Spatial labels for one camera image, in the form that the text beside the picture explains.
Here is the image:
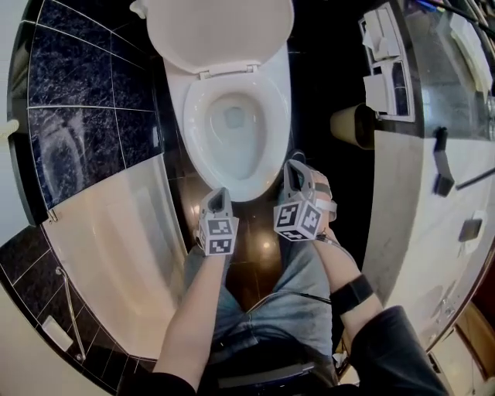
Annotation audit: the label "chrome sink faucet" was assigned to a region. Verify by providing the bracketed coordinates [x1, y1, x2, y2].
[436, 285, 459, 322]

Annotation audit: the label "black tripod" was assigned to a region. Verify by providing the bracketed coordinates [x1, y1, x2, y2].
[436, 0, 495, 191]

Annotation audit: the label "white soap dish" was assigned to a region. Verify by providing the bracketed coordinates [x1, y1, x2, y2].
[41, 315, 73, 351]

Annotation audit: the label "person's right forearm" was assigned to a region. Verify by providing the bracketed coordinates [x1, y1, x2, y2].
[315, 231, 384, 341]

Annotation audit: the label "white toilet seat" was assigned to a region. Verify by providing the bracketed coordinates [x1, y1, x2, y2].
[183, 69, 292, 203]

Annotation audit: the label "person's left forearm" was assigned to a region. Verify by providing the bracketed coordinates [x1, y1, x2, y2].
[152, 253, 231, 378]

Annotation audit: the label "white ceramic toilet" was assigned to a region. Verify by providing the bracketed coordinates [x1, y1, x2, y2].
[129, 0, 293, 204]

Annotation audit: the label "black smartphone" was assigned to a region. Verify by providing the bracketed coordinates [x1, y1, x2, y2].
[459, 218, 483, 241]

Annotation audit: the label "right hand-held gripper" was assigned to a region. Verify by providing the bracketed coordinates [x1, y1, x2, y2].
[273, 160, 336, 243]

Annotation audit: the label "dark jacket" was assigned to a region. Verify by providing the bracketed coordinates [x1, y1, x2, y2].
[142, 305, 449, 396]

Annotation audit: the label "black forearm band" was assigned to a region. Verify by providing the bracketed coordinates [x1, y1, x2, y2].
[329, 276, 375, 315]

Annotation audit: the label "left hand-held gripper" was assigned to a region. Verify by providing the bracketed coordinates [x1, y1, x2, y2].
[197, 187, 239, 257]

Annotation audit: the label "blue jeans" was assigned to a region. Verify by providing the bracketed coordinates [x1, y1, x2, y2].
[183, 239, 334, 357]

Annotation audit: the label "grey cable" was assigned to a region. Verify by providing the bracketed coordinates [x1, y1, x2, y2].
[316, 231, 355, 268]

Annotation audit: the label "black waist pack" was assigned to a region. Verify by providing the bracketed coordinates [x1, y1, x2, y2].
[208, 347, 337, 396]

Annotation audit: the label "white sink basin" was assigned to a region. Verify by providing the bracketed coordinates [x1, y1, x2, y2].
[425, 285, 446, 311]

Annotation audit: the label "cream bathtub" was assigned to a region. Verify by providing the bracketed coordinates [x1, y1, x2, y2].
[40, 154, 190, 360]

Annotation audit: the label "black angular bracket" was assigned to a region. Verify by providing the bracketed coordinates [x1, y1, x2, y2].
[432, 126, 456, 196]

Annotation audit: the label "chrome grab bar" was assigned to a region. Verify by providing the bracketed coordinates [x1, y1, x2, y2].
[55, 266, 87, 363]

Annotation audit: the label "person's right hand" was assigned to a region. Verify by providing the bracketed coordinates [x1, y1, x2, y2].
[311, 169, 334, 204]

